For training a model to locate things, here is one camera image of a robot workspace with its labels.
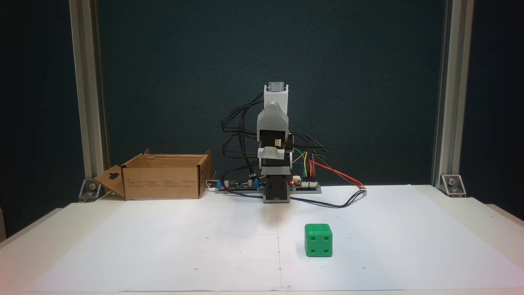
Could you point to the blue power circuit board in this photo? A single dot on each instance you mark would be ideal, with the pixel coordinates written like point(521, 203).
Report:
point(239, 185)

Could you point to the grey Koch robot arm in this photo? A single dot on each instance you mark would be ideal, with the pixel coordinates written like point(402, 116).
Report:
point(276, 188)

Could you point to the metal corner bracket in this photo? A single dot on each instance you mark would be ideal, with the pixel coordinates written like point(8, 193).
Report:
point(91, 189)
point(453, 184)

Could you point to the green dice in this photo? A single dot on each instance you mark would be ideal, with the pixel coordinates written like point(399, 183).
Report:
point(318, 241)

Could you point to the brown cardboard box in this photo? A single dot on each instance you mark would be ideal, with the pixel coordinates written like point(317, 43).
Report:
point(161, 182)

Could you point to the aluminium frame post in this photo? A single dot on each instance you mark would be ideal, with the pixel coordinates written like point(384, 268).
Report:
point(88, 82)
point(452, 82)

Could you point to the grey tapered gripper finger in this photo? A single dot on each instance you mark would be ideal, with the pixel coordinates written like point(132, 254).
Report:
point(273, 119)

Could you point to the grey board mounting plate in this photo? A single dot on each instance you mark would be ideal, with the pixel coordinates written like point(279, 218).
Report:
point(241, 191)

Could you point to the motor controller circuit board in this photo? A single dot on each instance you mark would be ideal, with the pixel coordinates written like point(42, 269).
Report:
point(307, 185)

